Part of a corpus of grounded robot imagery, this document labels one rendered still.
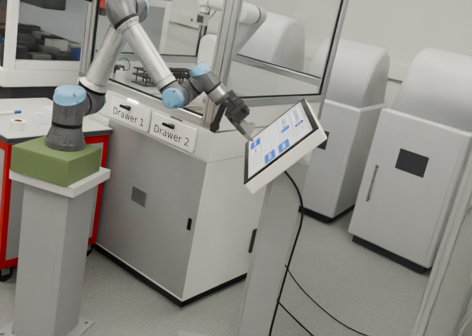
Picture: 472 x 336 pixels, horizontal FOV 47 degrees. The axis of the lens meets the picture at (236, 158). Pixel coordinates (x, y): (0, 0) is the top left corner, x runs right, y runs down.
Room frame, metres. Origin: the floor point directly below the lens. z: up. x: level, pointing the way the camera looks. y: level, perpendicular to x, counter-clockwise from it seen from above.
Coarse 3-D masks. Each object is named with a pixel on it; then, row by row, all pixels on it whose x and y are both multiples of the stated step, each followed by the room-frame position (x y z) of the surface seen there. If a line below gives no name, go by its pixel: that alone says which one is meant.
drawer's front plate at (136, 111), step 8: (112, 96) 2.77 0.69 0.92; (112, 104) 2.77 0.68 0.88; (128, 104) 2.70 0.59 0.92; (136, 104) 2.69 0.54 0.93; (112, 112) 2.76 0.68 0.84; (120, 112) 2.73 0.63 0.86; (128, 112) 2.70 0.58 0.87; (136, 112) 2.66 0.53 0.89; (144, 112) 2.63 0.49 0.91; (120, 120) 2.73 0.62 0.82; (128, 120) 2.69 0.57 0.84; (136, 120) 2.65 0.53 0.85; (144, 120) 2.62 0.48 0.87; (144, 128) 2.62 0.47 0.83
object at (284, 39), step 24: (264, 0) 2.56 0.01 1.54; (288, 0) 2.71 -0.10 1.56; (312, 0) 2.88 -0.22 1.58; (336, 0) 3.08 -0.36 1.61; (240, 24) 2.45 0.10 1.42; (264, 24) 2.59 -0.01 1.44; (288, 24) 2.75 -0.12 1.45; (312, 24) 2.92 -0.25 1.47; (240, 48) 2.48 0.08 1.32; (264, 48) 2.62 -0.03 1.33; (288, 48) 2.78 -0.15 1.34; (312, 48) 2.97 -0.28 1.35; (240, 72) 2.50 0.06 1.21; (264, 72) 2.65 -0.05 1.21; (288, 72) 2.82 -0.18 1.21; (312, 72) 3.01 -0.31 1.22; (240, 96) 2.53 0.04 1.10
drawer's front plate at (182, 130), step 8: (152, 120) 2.59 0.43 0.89; (160, 120) 2.56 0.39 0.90; (168, 120) 2.53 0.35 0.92; (152, 128) 2.58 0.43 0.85; (160, 128) 2.55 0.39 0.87; (168, 128) 2.52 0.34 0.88; (176, 128) 2.49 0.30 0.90; (184, 128) 2.46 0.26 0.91; (192, 128) 2.44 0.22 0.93; (160, 136) 2.55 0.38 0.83; (176, 136) 2.49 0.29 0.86; (184, 136) 2.46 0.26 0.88; (192, 136) 2.43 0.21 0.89; (176, 144) 2.48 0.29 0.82; (192, 144) 2.42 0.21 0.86
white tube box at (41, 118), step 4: (36, 112) 2.64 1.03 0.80; (40, 112) 2.65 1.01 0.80; (44, 112) 2.67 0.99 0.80; (48, 112) 2.68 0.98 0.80; (36, 116) 2.60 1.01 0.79; (40, 116) 2.59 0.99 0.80; (44, 116) 2.61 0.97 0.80; (48, 116) 2.62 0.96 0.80; (36, 120) 2.60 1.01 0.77; (40, 120) 2.57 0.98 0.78; (44, 120) 2.59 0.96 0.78; (48, 120) 2.60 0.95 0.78
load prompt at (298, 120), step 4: (296, 108) 2.16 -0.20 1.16; (300, 108) 2.12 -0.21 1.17; (292, 112) 2.14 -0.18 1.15; (296, 112) 2.09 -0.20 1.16; (300, 112) 2.06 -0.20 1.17; (292, 116) 2.09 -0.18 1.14; (296, 116) 2.04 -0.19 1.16; (300, 116) 2.01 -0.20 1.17; (292, 120) 2.03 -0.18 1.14; (296, 120) 1.99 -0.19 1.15; (300, 120) 1.95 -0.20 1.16; (304, 120) 1.91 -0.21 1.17; (292, 124) 1.97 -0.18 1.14; (296, 124) 1.93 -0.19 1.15; (300, 124) 1.90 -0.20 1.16; (296, 128) 1.89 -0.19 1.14
